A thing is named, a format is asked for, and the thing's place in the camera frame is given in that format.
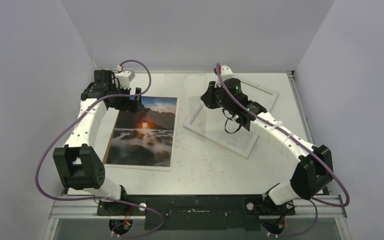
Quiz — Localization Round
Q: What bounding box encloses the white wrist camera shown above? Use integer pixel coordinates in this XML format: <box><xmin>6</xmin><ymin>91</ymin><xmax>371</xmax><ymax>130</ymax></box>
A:
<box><xmin>115</xmin><ymin>70</ymin><xmax>136</xmax><ymax>90</ymax></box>
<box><xmin>214</xmin><ymin>64</ymin><xmax>234</xmax><ymax>82</ymax></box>

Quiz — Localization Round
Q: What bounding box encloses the white picture frame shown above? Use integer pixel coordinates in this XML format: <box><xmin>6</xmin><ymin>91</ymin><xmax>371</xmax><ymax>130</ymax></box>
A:
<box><xmin>183</xmin><ymin>75</ymin><xmax>279</xmax><ymax>161</ymax></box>

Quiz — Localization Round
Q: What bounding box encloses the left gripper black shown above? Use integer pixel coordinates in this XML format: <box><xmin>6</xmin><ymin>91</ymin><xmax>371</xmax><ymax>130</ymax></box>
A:
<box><xmin>110</xmin><ymin>83</ymin><xmax>143</xmax><ymax>114</ymax></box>

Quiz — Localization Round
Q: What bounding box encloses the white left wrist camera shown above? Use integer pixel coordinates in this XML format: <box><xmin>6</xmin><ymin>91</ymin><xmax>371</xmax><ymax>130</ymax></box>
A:
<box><xmin>115</xmin><ymin>70</ymin><xmax>136</xmax><ymax>90</ymax></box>

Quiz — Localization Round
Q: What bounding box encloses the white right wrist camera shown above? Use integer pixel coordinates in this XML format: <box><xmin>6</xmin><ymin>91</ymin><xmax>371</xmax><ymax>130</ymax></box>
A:
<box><xmin>214</xmin><ymin>64</ymin><xmax>234</xmax><ymax>82</ymax></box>

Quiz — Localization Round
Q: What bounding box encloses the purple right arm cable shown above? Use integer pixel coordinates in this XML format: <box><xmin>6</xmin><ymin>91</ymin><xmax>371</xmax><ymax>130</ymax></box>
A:
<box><xmin>214</xmin><ymin>62</ymin><xmax>351</xmax><ymax>239</ymax></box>

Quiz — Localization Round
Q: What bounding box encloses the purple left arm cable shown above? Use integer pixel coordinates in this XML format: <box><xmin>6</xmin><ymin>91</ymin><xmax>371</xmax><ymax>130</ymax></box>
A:
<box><xmin>34</xmin><ymin>59</ymin><xmax>165</xmax><ymax>239</ymax></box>

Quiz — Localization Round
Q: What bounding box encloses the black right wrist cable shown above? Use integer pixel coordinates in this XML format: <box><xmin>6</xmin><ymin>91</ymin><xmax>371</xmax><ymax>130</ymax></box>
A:
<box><xmin>221</xmin><ymin>109</ymin><xmax>243</xmax><ymax>135</ymax></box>

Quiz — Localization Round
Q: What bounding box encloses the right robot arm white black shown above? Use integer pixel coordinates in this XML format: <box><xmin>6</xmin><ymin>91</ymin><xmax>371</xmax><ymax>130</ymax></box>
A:
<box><xmin>200</xmin><ymin>78</ymin><xmax>333</xmax><ymax>215</ymax></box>

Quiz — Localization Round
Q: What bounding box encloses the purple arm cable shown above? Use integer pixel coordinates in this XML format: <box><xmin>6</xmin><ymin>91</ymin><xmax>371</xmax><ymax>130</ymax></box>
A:
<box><xmin>214</xmin><ymin>62</ymin><xmax>351</xmax><ymax>239</ymax></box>
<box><xmin>34</xmin><ymin>59</ymin><xmax>165</xmax><ymax>239</ymax></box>

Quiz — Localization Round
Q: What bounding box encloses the landscape sunset photo print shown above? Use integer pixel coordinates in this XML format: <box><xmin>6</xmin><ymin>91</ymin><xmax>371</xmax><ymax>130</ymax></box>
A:
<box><xmin>105</xmin><ymin>96</ymin><xmax>178</xmax><ymax>168</ymax></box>

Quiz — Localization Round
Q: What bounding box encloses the clear acrylic frame sheet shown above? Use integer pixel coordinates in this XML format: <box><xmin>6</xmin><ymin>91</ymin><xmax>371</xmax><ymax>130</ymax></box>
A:
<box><xmin>183</xmin><ymin>92</ymin><xmax>253</xmax><ymax>142</ymax></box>

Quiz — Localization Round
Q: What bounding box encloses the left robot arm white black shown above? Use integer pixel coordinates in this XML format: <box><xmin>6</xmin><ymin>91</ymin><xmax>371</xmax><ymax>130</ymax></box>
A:
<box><xmin>52</xmin><ymin>69</ymin><xmax>144</xmax><ymax>216</ymax></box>

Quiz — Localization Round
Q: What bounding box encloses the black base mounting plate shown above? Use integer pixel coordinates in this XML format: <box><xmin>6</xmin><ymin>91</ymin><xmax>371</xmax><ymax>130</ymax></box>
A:
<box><xmin>96</xmin><ymin>194</ymin><xmax>296</xmax><ymax>234</ymax></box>

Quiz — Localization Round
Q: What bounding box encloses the aluminium front rail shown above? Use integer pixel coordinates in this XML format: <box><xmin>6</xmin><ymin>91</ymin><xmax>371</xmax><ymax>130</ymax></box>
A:
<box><xmin>50</xmin><ymin>194</ymin><xmax>347</xmax><ymax>219</ymax></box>

